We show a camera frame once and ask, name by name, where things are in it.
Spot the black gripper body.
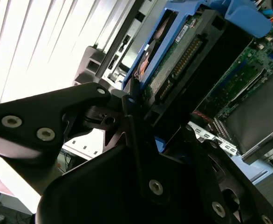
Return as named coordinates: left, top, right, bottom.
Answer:
left=35, top=143, right=244, bottom=224

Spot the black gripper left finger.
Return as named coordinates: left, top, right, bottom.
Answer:
left=0, top=77, right=172, bottom=205

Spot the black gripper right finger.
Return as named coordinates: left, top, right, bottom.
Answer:
left=180, top=126, right=273, bottom=224

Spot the hard disk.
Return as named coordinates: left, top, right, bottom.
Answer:
left=121, top=0, right=273, bottom=154

